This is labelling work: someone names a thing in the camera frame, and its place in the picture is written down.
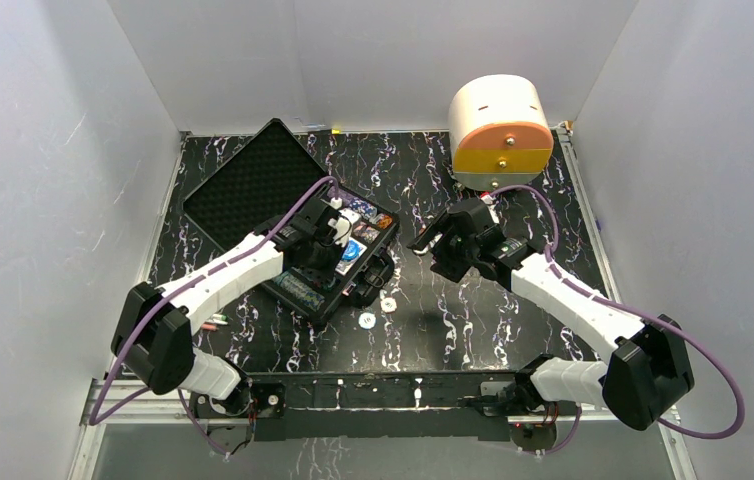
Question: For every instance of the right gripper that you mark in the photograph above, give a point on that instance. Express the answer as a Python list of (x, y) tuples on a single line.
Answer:
[(445, 266)]

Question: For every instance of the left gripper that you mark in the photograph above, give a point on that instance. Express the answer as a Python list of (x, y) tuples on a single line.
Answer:
[(323, 250)]

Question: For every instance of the blue playing card deck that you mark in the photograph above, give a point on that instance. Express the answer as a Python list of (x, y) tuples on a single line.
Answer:
[(342, 268)]

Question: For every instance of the light blue chip ten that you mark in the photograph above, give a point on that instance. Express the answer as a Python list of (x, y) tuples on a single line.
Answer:
[(367, 320)]

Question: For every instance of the red white chip hundred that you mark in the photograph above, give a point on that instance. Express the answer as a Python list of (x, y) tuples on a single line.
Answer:
[(388, 305)]

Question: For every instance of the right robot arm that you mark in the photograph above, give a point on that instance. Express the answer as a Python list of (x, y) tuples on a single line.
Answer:
[(643, 369)]

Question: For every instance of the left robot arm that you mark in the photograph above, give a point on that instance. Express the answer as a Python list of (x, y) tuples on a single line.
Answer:
[(154, 336)]

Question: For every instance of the black poker set case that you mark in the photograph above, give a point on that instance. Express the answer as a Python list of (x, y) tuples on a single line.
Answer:
[(257, 185)]

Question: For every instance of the white round drawer cabinet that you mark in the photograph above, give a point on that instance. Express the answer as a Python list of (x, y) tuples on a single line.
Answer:
[(498, 132)]

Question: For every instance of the green capped marker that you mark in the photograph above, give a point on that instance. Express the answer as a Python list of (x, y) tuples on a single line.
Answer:
[(218, 319)]

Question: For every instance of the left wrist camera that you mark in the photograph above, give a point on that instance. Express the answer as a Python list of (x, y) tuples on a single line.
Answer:
[(344, 223)]

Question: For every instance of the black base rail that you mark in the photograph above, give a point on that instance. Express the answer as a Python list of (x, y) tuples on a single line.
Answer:
[(390, 404)]

